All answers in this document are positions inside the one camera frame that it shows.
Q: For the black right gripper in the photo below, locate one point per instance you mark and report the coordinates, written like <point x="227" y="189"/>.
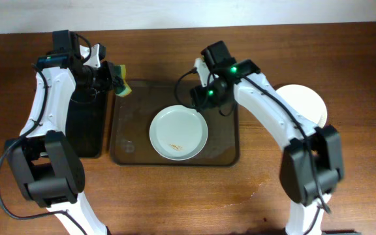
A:
<point x="198" y="98"/>

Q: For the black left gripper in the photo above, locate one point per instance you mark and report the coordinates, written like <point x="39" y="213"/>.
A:
<point x="110" y="76"/>

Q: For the yellow green sponge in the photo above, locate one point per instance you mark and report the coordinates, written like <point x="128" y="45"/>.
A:
<point x="122" y="89"/>

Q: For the grey-white plate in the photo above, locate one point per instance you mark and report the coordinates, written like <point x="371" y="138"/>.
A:
<point x="178" y="133"/>

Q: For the pink-white plate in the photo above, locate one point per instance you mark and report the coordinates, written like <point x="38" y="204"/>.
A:
<point x="306" y="102"/>

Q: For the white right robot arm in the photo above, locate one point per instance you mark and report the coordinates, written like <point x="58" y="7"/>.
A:
<point x="312" y="162"/>

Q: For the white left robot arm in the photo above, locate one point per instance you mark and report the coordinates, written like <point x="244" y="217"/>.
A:
<point x="44" y="164"/>

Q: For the black tray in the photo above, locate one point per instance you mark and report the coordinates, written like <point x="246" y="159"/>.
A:
<point x="85" y="122"/>

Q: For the brown tray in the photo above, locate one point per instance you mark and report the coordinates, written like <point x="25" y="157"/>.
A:
<point x="129" y="141"/>

